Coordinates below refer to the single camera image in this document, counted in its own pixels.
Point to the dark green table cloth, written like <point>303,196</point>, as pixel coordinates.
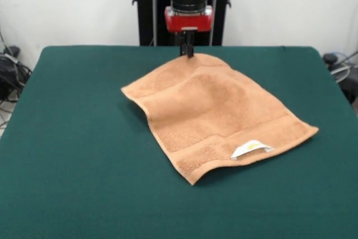
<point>84,180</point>

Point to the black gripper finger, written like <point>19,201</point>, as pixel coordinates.
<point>182,45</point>
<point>190,44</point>

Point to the orange terry towel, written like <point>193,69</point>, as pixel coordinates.
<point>209,116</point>

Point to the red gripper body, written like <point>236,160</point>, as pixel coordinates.
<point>188,22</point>

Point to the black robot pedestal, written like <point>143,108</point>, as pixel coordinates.
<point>145,12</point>

